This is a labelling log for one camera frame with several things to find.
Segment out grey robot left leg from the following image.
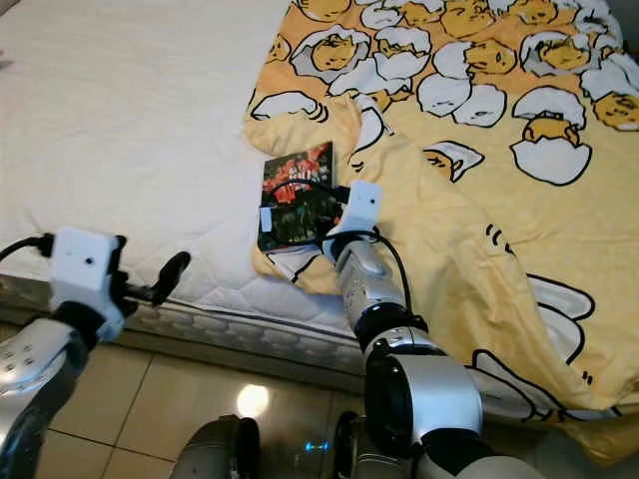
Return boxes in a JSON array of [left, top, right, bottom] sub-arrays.
[[168, 414, 266, 479]]

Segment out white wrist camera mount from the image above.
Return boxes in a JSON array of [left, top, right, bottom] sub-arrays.
[[344, 180, 385, 239], [50, 227, 126, 340]]

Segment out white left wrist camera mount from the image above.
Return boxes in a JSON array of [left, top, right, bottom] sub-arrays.
[[50, 227, 126, 340]]

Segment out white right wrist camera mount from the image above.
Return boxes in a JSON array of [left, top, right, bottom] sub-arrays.
[[344, 180, 385, 239]]

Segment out dark book with red cover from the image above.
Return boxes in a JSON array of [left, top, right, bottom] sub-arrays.
[[257, 142, 335, 250]]

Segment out grey robot right leg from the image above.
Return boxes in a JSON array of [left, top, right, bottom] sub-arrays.
[[334, 411, 420, 479]]

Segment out yellow egg cartoon blanket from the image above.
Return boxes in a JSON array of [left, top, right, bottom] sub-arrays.
[[242, 0, 639, 465]]

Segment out white quilted mattress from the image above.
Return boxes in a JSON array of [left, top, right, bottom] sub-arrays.
[[0, 0, 370, 365]]

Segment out grey robot leg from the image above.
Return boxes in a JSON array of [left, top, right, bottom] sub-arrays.
[[334, 411, 420, 479], [168, 414, 266, 479]]

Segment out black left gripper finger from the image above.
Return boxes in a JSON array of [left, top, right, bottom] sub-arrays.
[[155, 251, 193, 302]]

